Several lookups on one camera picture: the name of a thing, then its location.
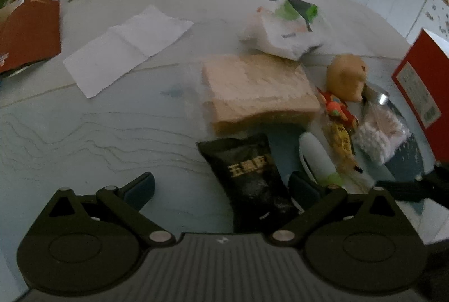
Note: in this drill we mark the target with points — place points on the white and green tube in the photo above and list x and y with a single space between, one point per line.
317 156

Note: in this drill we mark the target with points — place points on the white wet wipes pack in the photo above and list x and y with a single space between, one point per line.
284 30

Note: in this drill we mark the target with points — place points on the white paper sheet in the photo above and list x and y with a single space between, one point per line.
129 45

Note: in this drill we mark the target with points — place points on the orange toy figure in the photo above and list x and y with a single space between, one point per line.
336 109

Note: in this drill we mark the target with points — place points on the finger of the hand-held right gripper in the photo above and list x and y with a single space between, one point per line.
417 189

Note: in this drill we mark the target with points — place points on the black snack packet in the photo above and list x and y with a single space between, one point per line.
250 179

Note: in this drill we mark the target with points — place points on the glass turntable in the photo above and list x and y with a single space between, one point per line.
398 172

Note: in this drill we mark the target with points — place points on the red-brown paper bag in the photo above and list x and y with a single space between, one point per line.
29 31

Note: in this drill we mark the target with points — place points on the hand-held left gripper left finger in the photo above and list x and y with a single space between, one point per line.
140 188

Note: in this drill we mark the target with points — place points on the red cardboard box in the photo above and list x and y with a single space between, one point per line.
424 87

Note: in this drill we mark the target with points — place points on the yellow snack packet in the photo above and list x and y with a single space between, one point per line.
342 142

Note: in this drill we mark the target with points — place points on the clear bag of cotton swabs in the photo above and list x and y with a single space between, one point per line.
377 133

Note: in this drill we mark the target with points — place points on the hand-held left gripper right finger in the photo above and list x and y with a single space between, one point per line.
302 189

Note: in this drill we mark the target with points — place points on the tan plush toy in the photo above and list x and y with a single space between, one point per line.
346 77

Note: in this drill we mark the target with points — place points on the bagged tan bread loaf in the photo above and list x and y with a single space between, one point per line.
256 91

